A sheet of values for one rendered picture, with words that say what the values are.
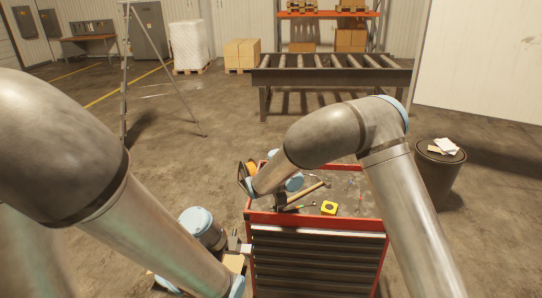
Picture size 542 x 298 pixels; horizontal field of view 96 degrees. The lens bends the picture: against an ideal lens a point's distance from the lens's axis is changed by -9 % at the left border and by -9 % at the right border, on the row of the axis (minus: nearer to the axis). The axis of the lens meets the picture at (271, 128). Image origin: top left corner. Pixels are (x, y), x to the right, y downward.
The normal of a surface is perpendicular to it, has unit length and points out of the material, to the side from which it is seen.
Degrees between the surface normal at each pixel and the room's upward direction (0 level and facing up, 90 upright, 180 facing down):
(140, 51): 90
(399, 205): 63
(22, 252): 88
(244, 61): 90
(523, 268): 0
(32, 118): 48
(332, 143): 82
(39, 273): 89
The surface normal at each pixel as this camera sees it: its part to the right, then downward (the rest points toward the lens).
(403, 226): -0.64, 0.00
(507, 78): -0.53, 0.40
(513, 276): -0.03, -0.89
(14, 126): 0.49, -0.29
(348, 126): 0.03, -0.14
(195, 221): -0.16, -0.70
